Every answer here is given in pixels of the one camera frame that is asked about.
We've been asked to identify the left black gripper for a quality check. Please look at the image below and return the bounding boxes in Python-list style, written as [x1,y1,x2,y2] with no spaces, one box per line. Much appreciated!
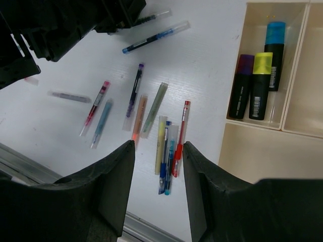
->
[1,0,146,88]

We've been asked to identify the grey purple clear pen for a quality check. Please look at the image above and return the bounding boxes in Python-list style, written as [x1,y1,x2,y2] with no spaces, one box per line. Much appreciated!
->
[47,91,91,103]

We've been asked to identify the blue highlighter marker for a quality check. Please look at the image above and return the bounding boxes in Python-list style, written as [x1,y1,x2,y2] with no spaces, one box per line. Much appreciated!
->
[264,22,286,91]

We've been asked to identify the blue clear-cap pen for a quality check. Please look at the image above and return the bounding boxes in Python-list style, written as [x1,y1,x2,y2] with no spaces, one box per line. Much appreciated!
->
[122,21,190,54]

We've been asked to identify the magenta clear-cap pen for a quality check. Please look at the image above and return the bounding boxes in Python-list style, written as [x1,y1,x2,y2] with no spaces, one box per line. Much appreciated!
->
[79,81,111,137]

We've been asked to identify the red gel pen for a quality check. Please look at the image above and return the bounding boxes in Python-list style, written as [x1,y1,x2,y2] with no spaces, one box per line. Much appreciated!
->
[172,100,191,177]

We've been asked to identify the light blue clear pen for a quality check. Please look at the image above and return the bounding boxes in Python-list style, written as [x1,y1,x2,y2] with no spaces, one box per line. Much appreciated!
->
[90,99,114,149]

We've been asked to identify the black clear-cap pen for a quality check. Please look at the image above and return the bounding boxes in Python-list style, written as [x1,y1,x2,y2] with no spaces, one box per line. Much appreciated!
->
[134,9,172,26]

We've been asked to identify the pink clear-cap pen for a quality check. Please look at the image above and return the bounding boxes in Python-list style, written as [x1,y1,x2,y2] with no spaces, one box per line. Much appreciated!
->
[24,77,39,86]

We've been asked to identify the yellow highlighter marker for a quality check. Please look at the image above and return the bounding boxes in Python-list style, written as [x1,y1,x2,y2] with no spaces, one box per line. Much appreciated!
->
[249,52,273,120]

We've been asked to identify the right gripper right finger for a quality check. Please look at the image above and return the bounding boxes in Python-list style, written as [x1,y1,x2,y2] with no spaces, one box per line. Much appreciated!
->
[183,142,322,241]

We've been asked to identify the orange clear-cap pen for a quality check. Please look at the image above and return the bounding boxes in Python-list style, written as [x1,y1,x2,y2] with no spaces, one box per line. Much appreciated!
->
[132,95,148,149]

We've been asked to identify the beige divided organizer tray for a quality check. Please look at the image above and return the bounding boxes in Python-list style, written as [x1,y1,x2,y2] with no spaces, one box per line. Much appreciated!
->
[219,1,322,183]

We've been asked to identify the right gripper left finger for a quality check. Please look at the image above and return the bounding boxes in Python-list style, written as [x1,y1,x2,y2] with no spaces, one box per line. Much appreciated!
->
[0,140,136,242]

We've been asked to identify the olive green clear pen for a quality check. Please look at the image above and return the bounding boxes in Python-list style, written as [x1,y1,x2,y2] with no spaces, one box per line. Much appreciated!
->
[141,82,168,139]

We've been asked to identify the yellow clear pen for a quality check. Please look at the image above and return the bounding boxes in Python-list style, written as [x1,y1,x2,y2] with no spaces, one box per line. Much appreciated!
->
[154,115,168,175]

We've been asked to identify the violet clear-cap pen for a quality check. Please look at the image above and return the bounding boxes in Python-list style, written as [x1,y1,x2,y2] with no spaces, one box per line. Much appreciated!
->
[123,63,144,131]

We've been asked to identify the purple highlighter marker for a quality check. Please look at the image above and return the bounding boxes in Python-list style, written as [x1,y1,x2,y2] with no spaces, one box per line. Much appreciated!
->
[229,54,254,119]

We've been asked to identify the cyan clear pen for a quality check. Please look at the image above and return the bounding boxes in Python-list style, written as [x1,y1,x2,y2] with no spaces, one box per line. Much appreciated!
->
[165,125,179,196]

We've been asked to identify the dark blue gel pen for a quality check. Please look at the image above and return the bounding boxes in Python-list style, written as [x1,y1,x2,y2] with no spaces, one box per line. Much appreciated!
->
[158,121,172,195]

